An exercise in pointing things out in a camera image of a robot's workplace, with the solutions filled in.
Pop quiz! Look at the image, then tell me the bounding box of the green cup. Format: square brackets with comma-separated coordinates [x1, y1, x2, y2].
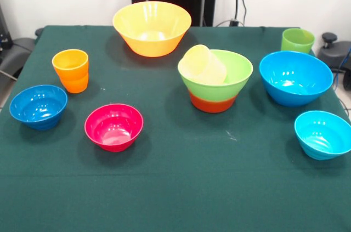
[280, 27, 316, 54]

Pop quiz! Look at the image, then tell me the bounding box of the yellow cup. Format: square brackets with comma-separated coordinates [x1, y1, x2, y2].
[180, 44, 228, 84]

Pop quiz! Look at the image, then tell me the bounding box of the large yellow-orange bowl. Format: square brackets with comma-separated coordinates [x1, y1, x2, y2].
[112, 1, 193, 58]

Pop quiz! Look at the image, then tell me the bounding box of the green bowl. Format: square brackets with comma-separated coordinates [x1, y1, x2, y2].
[177, 49, 254, 103]

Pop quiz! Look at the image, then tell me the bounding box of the pink bowl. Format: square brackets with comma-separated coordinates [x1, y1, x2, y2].
[84, 103, 144, 152]

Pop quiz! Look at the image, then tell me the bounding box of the large blue bowl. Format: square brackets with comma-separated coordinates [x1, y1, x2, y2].
[259, 50, 335, 107]

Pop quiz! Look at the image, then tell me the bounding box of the small light blue bowl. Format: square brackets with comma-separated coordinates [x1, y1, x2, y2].
[294, 110, 351, 161]

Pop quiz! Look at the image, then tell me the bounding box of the small dark blue bowl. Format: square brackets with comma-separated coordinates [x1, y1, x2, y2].
[9, 84, 69, 131]

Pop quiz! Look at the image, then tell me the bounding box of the black chair base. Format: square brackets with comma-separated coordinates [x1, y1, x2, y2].
[317, 32, 351, 92]

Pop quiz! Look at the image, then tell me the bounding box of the grey chair base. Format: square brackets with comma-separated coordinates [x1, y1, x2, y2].
[0, 37, 37, 79]

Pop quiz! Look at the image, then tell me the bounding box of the orange cup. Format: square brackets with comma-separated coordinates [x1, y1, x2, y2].
[52, 49, 89, 94]

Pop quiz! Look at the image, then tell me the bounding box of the red-orange bowl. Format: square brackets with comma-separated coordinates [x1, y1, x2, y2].
[188, 90, 237, 114]

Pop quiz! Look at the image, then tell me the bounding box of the dark green tablecloth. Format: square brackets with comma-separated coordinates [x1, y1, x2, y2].
[0, 25, 351, 232]

